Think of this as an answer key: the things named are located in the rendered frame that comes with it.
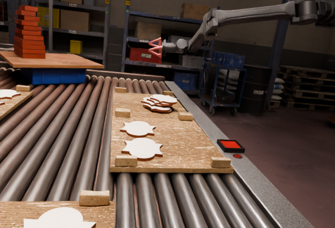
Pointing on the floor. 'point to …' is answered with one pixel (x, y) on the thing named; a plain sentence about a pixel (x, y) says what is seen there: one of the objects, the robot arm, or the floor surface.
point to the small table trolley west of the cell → (205, 99)
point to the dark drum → (253, 89)
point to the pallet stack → (306, 88)
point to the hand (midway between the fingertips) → (150, 46)
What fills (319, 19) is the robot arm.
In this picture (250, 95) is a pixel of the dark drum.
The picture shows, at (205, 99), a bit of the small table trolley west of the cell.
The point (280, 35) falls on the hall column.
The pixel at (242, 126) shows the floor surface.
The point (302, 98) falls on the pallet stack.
